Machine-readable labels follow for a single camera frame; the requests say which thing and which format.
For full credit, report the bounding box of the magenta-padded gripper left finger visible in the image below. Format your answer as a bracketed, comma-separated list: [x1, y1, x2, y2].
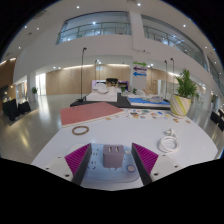
[42, 142, 93, 186]

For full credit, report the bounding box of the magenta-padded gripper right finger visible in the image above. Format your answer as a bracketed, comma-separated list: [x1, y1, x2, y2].
[130, 142, 183, 187]

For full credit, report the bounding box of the grey-purple charger block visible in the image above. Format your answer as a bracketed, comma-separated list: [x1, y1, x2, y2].
[102, 144, 125, 169]

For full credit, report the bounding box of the light blue power strip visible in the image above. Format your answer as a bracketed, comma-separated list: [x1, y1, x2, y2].
[66, 143, 142, 184]

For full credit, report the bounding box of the colourful sticker sheet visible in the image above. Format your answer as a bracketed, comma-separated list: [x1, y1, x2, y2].
[126, 108, 173, 121]

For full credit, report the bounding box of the pink flat board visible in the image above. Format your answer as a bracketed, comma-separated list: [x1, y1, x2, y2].
[59, 101, 125, 128]

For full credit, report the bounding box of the blue mat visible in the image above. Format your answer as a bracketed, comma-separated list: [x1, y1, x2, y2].
[127, 96, 171, 108]

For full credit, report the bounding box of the black low platform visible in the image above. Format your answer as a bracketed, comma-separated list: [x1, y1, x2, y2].
[69, 93, 171, 111]

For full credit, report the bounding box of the potted plant in striped pot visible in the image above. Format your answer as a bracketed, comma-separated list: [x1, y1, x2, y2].
[169, 68, 199, 118]

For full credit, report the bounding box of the white block display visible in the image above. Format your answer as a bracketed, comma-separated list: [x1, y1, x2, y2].
[85, 83, 119, 103]

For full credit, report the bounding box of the small green floor plant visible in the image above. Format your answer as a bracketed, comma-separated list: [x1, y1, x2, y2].
[31, 86, 39, 103]

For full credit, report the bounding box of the group of black chairs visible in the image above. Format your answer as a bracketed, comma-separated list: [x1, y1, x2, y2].
[209, 108, 224, 132]
[2, 98, 33, 122]

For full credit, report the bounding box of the tall black lamp stand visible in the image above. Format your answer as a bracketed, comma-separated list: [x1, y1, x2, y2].
[75, 46, 88, 103]

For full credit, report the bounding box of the white coiled power cable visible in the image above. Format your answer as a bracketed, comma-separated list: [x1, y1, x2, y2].
[157, 127, 181, 155]

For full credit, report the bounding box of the wooden ring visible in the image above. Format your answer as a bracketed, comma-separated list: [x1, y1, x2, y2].
[71, 125, 90, 136]

